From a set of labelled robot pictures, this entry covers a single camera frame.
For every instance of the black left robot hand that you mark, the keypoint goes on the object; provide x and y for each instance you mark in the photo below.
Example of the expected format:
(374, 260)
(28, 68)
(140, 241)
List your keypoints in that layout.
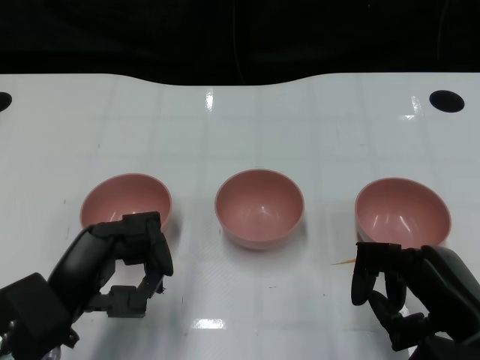
(86, 258)

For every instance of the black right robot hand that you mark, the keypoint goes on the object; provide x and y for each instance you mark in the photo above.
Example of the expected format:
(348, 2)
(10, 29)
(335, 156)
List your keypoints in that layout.
(442, 277)

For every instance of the pink plastic bowl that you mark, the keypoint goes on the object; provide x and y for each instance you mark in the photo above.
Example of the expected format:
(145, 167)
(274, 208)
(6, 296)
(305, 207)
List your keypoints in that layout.
(123, 195)
(401, 213)
(258, 210)

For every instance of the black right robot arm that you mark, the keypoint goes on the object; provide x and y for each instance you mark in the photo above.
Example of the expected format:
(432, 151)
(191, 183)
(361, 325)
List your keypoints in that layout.
(442, 350)

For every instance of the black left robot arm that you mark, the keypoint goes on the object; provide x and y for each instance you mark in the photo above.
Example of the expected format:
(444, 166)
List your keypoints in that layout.
(30, 311)

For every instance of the thin orange sliver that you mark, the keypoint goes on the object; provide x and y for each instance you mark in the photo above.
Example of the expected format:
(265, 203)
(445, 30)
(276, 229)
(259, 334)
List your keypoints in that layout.
(347, 261)

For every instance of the black round table grommet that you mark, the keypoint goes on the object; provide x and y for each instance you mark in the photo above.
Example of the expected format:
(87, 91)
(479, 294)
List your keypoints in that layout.
(4, 101)
(446, 100)

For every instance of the black backdrop cloth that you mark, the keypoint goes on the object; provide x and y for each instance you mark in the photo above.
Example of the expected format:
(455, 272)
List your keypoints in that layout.
(150, 37)

